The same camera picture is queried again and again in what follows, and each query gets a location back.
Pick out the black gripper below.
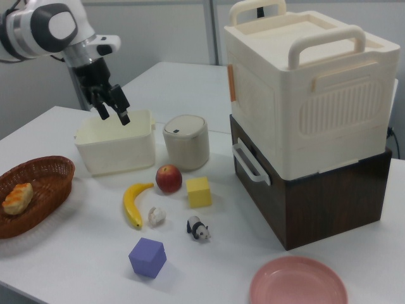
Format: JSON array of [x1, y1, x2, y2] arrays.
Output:
[[74, 58, 132, 127]]

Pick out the bread with orange topping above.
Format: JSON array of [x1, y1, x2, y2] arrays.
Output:
[[1, 182, 34, 216]]

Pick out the brown wicker basket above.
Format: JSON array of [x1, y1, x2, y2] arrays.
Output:
[[0, 155, 76, 240]]

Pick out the cream plastic tub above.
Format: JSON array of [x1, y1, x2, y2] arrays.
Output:
[[73, 110, 157, 177]]

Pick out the small cream trash can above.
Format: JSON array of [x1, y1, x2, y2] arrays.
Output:
[[162, 114, 210, 172]]

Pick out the red apple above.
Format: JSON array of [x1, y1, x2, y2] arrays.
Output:
[[155, 164, 184, 194]]

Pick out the yellow banana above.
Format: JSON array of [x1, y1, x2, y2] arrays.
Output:
[[122, 182, 155, 229]]

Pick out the white garlic bulb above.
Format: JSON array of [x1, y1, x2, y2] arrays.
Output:
[[147, 206, 168, 228]]

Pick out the yellow cube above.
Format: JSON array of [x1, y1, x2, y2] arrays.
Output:
[[185, 176, 212, 209]]

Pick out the panda toy figure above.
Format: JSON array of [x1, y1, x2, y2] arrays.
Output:
[[185, 215, 212, 243]]

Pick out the purple cube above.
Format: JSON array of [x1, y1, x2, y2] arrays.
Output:
[[128, 237, 168, 279]]

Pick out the dark wooden drawer box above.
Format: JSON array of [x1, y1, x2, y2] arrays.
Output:
[[229, 114, 393, 251]]

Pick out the pink plate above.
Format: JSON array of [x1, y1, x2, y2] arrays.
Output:
[[249, 256, 349, 304]]

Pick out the slanted grey partition post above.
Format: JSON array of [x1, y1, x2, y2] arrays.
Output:
[[65, 63, 91, 111]]

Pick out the upright grey partition post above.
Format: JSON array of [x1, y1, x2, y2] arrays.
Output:
[[208, 0, 220, 67]]

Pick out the white drawer handle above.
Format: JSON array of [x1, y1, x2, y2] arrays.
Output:
[[232, 139, 273, 186]]

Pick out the cream storage box with handles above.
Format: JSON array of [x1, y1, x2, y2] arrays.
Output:
[[223, 0, 400, 186]]

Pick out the black cable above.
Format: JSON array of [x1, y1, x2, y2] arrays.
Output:
[[386, 125, 401, 160]]

